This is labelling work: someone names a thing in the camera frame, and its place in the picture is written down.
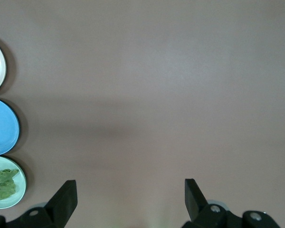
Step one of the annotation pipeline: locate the blue round plate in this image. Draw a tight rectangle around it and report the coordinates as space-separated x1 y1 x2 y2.
0 96 20 156

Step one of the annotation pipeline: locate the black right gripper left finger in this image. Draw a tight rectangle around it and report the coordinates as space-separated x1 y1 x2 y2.
0 180 78 228

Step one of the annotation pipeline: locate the brown table cover sheet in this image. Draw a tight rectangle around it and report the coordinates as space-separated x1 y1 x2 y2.
0 0 285 228

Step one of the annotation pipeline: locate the green lettuce leaf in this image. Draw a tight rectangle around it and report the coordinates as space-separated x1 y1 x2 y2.
0 168 20 201

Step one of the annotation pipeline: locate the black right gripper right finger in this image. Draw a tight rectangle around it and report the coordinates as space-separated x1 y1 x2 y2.
181 178 281 228

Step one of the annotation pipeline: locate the light green round plate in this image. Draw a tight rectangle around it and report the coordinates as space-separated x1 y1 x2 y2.
0 155 27 209

